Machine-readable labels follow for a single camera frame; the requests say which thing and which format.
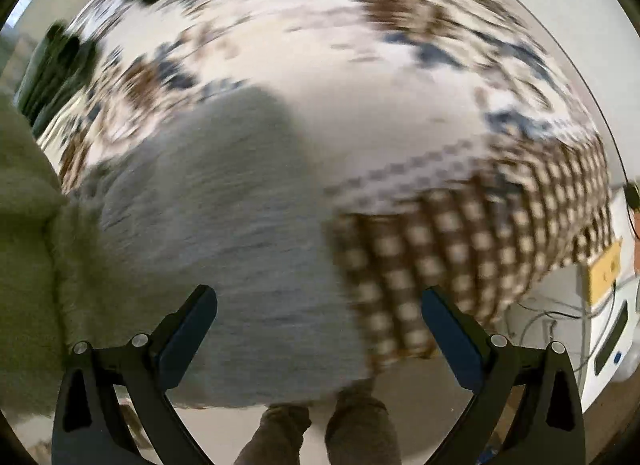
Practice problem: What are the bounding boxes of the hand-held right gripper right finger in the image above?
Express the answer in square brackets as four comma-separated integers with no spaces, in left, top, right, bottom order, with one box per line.
[421,286,586,465]

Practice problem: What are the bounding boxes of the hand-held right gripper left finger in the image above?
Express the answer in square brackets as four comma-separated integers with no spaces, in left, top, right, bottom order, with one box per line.
[51,285,218,465]

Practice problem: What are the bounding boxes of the grey fleece pants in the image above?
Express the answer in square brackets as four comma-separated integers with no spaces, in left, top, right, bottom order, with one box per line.
[62,85,376,408]

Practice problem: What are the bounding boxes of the folded dark grey pants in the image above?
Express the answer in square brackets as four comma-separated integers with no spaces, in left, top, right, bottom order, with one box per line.
[15,52,86,128]

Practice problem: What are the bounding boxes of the person's feet in slippers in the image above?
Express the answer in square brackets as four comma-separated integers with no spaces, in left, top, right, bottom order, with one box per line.
[234,402,313,465]

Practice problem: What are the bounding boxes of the white appliance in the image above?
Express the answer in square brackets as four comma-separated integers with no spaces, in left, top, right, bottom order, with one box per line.
[575,265,640,406]

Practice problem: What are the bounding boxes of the small yellow box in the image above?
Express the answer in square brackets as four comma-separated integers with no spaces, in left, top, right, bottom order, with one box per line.
[587,240,623,306]

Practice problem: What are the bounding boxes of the floral checkered bedspread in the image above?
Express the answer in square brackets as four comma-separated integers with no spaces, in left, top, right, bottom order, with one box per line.
[35,0,616,361]

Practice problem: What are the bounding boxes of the grey cable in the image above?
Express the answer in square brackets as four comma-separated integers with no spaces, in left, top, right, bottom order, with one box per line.
[515,295,601,376]

